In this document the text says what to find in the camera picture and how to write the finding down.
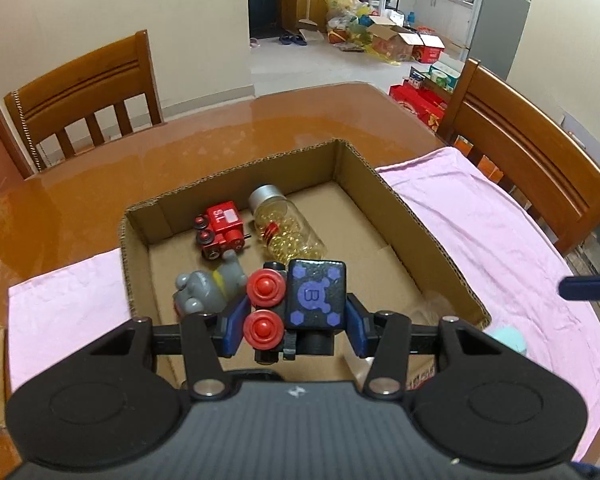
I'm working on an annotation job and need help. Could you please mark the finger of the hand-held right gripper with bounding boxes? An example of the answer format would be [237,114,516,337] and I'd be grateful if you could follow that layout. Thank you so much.
[557,273,600,302]

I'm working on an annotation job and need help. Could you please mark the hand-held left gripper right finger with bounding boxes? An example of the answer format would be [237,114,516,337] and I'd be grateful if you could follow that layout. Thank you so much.
[346,294,527,398]

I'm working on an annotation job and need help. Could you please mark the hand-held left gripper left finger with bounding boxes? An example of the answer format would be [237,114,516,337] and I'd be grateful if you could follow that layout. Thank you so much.
[79,295,252,401]

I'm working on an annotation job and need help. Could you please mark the grey toy figure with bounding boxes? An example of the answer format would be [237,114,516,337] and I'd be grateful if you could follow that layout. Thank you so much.
[172,252,249,319]

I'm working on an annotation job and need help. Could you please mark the blue black toy train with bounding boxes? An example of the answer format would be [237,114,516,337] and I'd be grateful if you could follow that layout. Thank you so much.
[245,258,349,367]

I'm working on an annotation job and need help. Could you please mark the cardboard box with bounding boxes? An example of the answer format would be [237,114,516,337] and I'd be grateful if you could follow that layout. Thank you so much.
[119,138,493,395]

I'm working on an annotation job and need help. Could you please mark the red toy train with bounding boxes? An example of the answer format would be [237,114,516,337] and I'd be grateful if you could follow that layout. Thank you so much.
[193,203,251,262]

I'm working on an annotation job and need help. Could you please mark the clear pill bottle silver cap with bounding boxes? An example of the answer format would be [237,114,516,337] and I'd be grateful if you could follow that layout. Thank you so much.
[248,184,328,264]

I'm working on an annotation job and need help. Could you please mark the teal round toy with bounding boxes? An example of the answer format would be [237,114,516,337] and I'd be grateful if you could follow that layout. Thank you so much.
[484,325,529,357]

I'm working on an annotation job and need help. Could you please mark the pink towel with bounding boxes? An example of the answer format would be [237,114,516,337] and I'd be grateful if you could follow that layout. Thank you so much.
[7,147,600,466]

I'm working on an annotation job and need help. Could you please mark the wooden chair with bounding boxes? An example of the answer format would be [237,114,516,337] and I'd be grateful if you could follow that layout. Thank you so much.
[4,29,164,179]
[436,58,600,257]

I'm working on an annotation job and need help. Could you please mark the red gift box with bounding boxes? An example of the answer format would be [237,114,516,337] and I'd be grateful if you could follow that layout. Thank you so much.
[389,82,449,132]

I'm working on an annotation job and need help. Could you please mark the grey refrigerator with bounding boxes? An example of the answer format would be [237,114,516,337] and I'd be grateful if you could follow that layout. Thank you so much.
[466,0,532,82]

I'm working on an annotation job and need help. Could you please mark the yellow plastic bag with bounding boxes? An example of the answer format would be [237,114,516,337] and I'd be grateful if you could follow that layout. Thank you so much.
[321,0,376,47]

